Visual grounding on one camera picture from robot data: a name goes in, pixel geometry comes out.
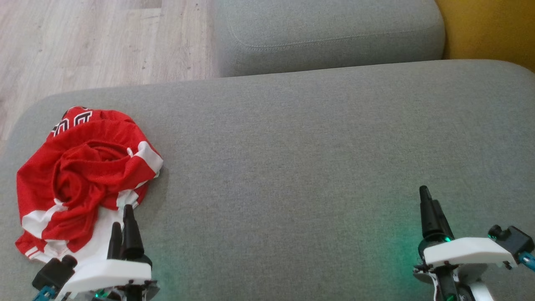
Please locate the large grey sofa chaise cushion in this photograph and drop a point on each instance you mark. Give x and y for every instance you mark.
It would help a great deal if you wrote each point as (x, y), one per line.
(292, 167)

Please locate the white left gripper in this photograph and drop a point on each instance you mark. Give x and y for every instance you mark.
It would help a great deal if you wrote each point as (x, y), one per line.
(108, 274)

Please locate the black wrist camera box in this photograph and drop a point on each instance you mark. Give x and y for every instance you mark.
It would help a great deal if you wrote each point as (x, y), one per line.
(54, 271)
(516, 240)

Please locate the grey sofa seat cushion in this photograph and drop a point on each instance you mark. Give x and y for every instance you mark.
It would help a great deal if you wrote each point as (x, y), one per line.
(326, 33)

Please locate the yellow sofa back cushion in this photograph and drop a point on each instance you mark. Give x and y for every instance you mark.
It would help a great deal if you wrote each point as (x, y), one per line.
(493, 29)

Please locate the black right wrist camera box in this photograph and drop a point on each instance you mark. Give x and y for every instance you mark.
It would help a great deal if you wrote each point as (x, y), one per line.
(516, 240)

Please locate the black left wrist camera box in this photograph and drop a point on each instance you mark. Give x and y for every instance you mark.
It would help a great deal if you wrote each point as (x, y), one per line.
(54, 271)

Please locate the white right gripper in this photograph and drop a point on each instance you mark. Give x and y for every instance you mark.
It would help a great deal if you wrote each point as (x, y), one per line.
(464, 253)

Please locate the red and white sports jersey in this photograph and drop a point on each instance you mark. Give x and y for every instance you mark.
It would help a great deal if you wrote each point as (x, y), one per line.
(96, 167)

